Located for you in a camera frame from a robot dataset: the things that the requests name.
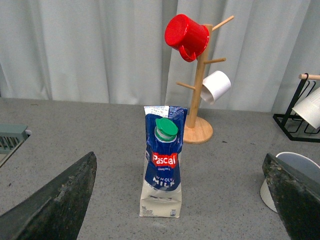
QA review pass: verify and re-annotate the blue Pascual milk carton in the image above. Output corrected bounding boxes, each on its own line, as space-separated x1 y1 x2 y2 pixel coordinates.
139 106 188 218

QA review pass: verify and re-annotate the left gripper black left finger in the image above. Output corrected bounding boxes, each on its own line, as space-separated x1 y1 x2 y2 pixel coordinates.
0 151 97 240

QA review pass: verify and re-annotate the red mug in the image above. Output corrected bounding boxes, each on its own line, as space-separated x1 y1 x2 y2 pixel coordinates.
164 14 210 63

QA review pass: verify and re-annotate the green dish rack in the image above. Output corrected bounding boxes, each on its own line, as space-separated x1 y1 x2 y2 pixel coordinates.
0 123 32 167

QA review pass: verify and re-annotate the white cup grey interior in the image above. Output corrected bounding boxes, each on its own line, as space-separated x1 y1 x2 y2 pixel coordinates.
260 152 320 213

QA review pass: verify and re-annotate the black wire mug rack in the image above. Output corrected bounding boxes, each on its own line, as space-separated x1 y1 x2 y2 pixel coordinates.
273 73 320 143

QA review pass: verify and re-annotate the wooden mug tree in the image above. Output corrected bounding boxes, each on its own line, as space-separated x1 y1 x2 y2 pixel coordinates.
175 15 235 145

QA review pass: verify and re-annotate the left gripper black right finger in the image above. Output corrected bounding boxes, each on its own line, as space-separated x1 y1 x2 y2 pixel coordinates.
262 153 320 240

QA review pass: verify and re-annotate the white mug on tree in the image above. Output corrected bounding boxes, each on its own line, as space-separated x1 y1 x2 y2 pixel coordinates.
200 70 231 105

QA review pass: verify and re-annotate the cream ribbed mug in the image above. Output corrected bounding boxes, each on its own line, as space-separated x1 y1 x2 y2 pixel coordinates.
292 87 320 129

